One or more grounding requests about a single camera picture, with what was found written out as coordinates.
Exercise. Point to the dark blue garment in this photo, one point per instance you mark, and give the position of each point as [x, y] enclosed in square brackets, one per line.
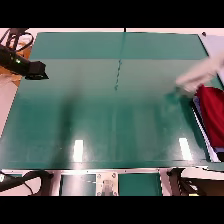
[220, 153]

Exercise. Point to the brown cardboard box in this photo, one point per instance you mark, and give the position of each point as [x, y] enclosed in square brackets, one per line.
[13, 74]

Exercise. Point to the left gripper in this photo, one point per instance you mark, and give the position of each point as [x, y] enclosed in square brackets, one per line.
[35, 70]

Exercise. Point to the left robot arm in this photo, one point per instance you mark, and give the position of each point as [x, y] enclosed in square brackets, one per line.
[10, 60]

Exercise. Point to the beige T-shirt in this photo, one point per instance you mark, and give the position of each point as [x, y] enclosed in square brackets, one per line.
[200, 75]

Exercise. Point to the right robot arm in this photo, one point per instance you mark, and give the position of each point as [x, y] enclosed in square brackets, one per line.
[200, 187]

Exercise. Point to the red garment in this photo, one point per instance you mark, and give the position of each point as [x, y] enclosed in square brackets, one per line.
[213, 115]

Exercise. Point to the white garment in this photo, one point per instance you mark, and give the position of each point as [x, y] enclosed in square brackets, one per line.
[204, 133]

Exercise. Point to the silver frame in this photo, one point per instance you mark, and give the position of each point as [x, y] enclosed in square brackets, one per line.
[106, 185]

